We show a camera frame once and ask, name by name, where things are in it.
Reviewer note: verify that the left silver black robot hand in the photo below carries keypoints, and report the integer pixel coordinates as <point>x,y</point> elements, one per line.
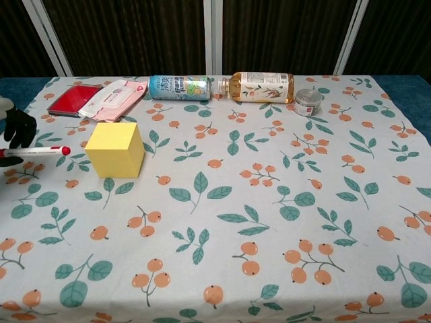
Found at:
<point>22,129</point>

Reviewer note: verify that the red and white marker pen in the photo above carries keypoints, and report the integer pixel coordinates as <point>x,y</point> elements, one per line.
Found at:
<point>43,151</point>

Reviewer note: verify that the floral print tablecloth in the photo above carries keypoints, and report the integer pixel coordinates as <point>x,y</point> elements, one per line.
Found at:
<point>235,202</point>

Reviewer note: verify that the red ink pad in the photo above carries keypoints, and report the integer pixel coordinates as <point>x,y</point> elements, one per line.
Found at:
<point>72,97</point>

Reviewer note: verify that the dark ribbed partition panel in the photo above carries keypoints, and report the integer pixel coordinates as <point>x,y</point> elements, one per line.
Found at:
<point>134,37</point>
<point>397,37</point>
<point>283,37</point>
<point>17,40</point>

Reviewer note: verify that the yellow cube block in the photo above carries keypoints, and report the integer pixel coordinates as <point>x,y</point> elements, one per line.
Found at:
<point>114,151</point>

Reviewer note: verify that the pink white wet wipes pack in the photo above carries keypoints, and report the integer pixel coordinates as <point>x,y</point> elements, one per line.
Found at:
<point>112,99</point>

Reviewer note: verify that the light blue drink can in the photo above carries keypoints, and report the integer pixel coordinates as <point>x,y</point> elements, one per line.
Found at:
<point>178,87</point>

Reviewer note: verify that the amber tea bottle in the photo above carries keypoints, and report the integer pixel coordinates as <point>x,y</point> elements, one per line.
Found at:
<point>259,87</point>

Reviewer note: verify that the small round clear jar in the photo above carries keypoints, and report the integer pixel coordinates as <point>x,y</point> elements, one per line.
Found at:
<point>307,102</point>

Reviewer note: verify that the white partition post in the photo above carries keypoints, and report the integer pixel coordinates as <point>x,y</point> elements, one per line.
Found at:
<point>352,37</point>
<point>50,37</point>
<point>213,37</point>

